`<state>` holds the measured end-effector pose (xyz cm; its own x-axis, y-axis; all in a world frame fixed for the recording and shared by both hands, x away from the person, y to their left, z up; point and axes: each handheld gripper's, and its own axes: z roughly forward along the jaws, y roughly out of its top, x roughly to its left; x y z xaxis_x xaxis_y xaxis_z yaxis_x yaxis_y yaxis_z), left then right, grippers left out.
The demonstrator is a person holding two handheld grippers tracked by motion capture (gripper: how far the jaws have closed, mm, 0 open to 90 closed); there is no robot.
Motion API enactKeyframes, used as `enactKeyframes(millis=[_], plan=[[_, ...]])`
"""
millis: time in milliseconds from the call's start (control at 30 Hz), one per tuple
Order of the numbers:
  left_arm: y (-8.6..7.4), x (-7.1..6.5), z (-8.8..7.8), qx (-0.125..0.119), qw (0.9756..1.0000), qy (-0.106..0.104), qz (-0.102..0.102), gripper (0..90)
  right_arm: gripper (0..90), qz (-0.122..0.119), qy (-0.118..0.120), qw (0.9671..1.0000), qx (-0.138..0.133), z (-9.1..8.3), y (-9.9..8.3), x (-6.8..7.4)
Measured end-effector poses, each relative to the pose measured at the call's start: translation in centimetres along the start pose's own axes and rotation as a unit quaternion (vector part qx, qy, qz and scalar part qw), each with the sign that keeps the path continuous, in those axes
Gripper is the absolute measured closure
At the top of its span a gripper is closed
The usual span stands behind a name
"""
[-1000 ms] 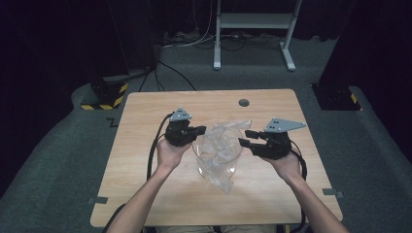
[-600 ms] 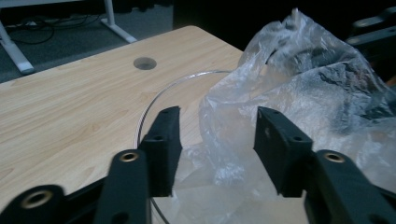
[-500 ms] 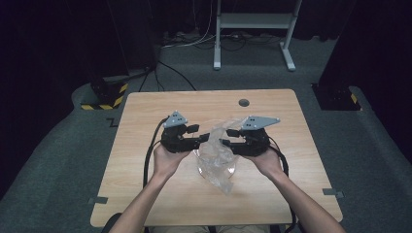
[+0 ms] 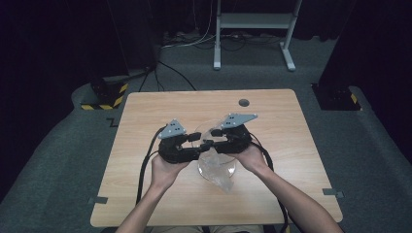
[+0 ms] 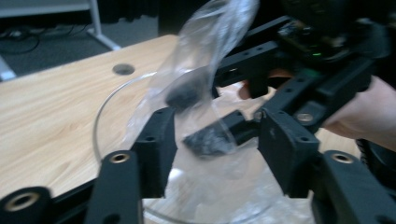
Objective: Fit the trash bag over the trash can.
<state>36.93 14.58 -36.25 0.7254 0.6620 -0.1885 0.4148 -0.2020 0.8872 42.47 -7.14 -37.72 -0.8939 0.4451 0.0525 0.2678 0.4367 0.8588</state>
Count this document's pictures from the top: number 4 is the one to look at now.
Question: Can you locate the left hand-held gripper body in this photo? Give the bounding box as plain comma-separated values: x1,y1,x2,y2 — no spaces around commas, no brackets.
156,118,203,164

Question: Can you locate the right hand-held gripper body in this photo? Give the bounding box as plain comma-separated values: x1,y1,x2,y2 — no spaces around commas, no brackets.
212,112,259,155

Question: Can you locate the clear plastic bag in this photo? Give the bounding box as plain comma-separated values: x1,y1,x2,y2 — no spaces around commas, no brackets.
197,129,235,195
193,118,238,181

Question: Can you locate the person's right hand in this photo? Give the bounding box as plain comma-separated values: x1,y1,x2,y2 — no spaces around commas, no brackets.
225,141,270,178

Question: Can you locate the person's left hand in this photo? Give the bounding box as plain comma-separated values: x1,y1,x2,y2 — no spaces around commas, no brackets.
151,152,192,192

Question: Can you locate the black stand with yellow stripes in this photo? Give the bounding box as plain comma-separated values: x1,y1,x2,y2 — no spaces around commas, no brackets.
311,83,363,112
80,76,130,112

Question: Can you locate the white metal stand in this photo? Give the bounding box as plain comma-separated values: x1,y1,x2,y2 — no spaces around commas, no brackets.
212,0,304,73

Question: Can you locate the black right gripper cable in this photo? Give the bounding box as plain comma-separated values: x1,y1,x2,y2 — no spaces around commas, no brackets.
249,132,290,233

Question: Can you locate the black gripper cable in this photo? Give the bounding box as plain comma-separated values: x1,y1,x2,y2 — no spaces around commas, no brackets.
249,132,290,233
135,125,167,206

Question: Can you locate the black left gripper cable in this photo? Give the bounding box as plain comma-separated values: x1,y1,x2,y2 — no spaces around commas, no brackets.
135,125,167,206

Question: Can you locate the black floor cable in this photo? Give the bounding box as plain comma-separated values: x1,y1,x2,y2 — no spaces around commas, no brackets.
157,59,198,92

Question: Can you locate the white floor cable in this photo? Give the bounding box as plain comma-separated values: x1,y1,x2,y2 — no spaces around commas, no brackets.
160,0,218,50

